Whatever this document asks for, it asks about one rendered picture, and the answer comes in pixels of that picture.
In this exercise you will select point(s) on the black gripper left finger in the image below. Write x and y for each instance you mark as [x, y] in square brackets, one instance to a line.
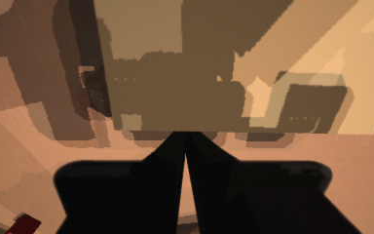
[154, 181]

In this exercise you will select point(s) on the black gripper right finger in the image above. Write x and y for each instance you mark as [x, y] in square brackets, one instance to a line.
[217, 178]

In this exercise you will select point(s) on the red block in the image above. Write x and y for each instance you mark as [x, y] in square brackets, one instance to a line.
[25, 225]

